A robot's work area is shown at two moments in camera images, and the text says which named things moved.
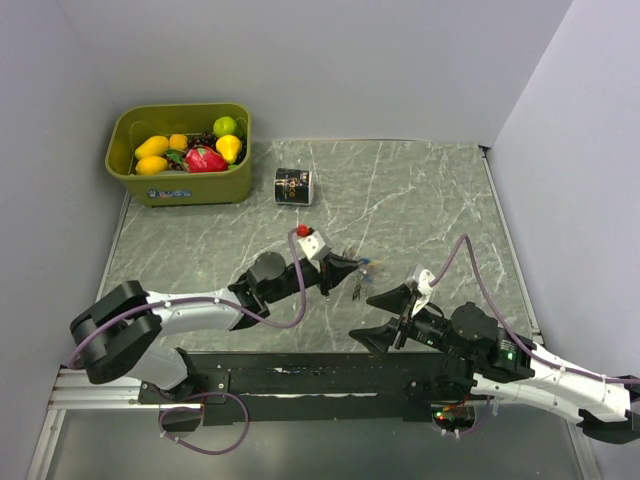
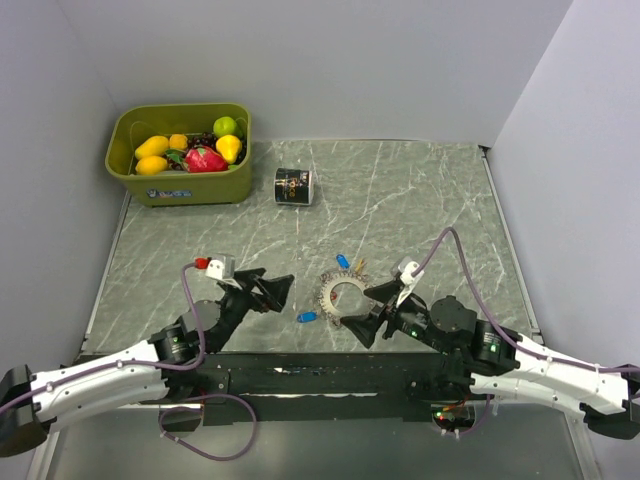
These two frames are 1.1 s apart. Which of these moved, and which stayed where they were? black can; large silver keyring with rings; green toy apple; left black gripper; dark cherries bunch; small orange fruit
Moved: large silver keyring with rings; left black gripper
Stayed: black can; dark cherries bunch; green toy apple; small orange fruit
